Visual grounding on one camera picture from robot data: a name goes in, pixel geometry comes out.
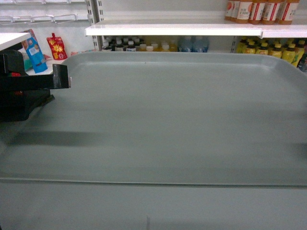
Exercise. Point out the red snack pouch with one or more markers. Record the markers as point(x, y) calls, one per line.
point(57, 47)

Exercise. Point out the white shelf board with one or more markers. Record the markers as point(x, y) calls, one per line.
point(284, 31)
point(174, 29)

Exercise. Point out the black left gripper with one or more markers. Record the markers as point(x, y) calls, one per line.
point(18, 105)

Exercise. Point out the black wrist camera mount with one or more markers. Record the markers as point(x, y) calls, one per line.
point(14, 78)

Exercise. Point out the grey plastic tray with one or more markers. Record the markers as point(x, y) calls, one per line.
point(166, 119)

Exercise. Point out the white right shelf board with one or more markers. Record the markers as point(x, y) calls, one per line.
point(284, 31)

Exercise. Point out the white perforated shelf upright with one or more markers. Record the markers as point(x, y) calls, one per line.
point(93, 18)

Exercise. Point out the blue snack bag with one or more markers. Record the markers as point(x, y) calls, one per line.
point(34, 52)

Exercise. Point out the white checkout counter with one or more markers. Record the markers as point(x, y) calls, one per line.
point(9, 39)

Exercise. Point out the orange juice bottles top shelf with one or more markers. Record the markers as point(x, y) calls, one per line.
point(267, 12)

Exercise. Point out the white upper shelf board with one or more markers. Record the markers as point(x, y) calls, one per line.
point(174, 29)

